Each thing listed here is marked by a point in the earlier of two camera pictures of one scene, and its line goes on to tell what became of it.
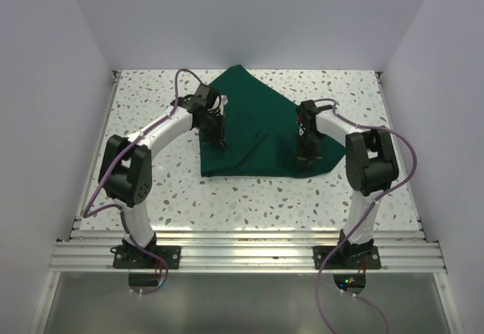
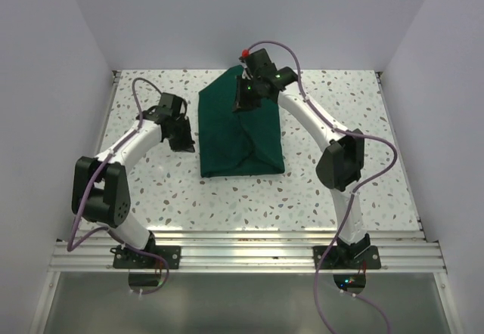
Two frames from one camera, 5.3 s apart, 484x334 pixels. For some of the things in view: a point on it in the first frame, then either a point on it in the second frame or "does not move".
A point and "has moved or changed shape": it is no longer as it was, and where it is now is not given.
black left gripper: x=218 y=137 -> x=187 y=143
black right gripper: x=306 y=156 -> x=241 y=103
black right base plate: x=347 y=257 does not move
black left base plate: x=131 y=257 does not move
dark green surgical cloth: x=261 y=131 has moved or changed shape
